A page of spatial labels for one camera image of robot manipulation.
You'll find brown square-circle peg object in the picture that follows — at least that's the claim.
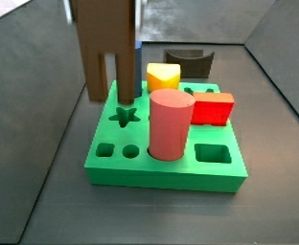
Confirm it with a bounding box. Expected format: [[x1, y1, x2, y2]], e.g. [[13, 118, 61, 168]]
[[72, 0, 135, 104]]

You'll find green shape sorter board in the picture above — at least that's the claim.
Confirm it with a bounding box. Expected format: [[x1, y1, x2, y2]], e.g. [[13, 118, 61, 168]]
[[84, 82, 248, 192]]

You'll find pink cylinder block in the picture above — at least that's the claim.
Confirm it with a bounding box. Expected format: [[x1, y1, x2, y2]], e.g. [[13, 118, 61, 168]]
[[148, 89, 195, 161]]

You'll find yellow pentagon prism block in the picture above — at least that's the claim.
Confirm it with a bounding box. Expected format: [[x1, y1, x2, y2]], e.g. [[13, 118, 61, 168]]
[[147, 63, 181, 92]]

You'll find red cube block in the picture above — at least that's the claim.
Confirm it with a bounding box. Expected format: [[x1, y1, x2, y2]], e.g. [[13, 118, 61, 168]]
[[191, 92, 235, 126]]

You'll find black curved holder stand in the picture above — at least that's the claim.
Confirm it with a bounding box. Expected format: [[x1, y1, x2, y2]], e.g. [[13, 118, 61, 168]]
[[164, 49, 215, 78]]

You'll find blue hexagonal prism block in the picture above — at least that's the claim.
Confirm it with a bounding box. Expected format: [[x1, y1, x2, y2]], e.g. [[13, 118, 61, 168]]
[[135, 40, 141, 98]]

